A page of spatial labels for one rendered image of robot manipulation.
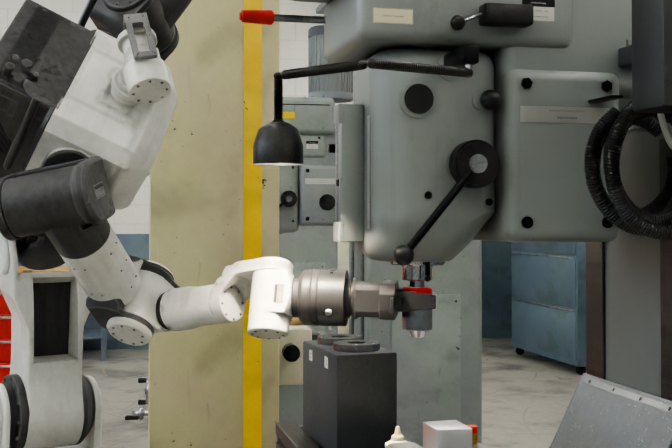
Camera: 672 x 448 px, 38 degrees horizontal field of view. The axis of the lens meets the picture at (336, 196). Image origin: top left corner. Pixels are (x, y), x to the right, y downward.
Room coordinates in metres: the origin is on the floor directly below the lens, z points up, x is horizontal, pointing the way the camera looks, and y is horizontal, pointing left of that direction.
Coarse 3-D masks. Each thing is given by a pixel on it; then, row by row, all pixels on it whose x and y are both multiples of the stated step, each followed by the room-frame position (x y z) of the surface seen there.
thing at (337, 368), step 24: (336, 336) 1.98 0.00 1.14; (360, 336) 1.97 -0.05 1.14; (312, 360) 1.94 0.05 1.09; (336, 360) 1.80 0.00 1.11; (360, 360) 1.81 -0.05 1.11; (384, 360) 1.83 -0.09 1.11; (312, 384) 1.94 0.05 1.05; (336, 384) 1.80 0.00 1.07; (360, 384) 1.81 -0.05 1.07; (384, 384) 1.83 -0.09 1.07; (312, 408) 1.94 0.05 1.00; (336, 408) 1.80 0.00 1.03; (360, 408) 1.81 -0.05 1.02; (384, 408) 1.83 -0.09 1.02; (312, 432) 1.94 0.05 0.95; (336, 432) 1.80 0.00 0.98; (360, 432) 1.81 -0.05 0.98; (384, 432) 1.83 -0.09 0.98
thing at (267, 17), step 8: (240, 16) 1.55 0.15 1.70; (248, 16) 1.55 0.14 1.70; (256, 16) 1.55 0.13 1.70; (264, 16) 1.56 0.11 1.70; (272, 16) 1.56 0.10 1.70; (280, 16) 1.57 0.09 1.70; (288, 16) 1.57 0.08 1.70; (296, 16) 1.57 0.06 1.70; (304, 16) 1.58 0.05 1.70; (312, 16) 1.58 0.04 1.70; (320, 16) 1.59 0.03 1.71
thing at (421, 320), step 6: (402, 312) 1.52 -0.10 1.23; (408, 312) 1.50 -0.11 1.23; (414, 312) 1.50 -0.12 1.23; (420, 312) 1.50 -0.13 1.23; (426, 312) 1.50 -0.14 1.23; (402, 318) 1.52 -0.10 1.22; (408, 318) 1.50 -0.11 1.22; (414, 318) 1.50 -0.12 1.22; (420, 318) 1.50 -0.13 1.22; (426, 318) 1.50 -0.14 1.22; (402, 324) 1.52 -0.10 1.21; (408, 324) 1.51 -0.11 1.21; (414, 324) 1.50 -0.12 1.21; (420, 324) 1.50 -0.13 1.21; (426, 324) 1.50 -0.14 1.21; (414, 330) 1.50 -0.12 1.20; (420, 330) 1.50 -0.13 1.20; (426, 330) 1.50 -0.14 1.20
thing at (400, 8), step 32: (352, 0) 1.41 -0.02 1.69; (384, 0) 1.39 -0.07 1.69; (416, 0) 1.40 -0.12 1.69; (448, 0) 1.41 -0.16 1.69; (480, 0) 1.42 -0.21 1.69; (512, 0) 1.43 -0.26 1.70; (544, 0) 1.44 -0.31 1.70; (352, 32) 1.41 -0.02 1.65; (384, 32) 1.39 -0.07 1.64; (416, 32) 1.40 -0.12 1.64; (448, 32) 1.41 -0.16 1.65; (480, 32) 1.42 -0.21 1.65; (512, 32) 1.43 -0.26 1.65; (544, 32) 1.44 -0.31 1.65
